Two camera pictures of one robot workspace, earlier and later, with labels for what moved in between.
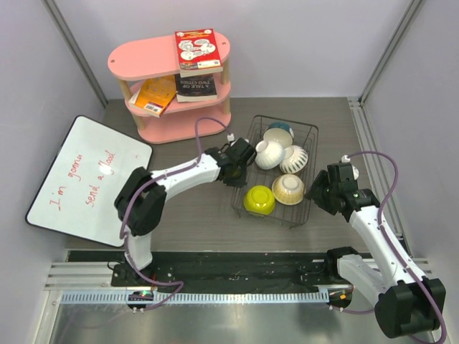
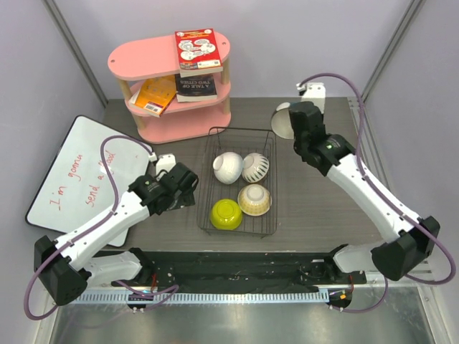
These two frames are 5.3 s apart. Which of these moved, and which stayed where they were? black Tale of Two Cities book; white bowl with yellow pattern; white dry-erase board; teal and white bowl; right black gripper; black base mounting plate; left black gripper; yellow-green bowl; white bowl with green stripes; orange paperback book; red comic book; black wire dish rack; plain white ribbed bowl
Moved: plain white ribbed bowl; yellow-green bowl; white bowl with green stripes; white bowl with yellow pattern; right black gripper; teal and white bowl; black wire dish rack; left black gripper
Stayed: black base mounting plate; black Tale of Two Cities book; orange paperback book; white dry-erase board; red comic book
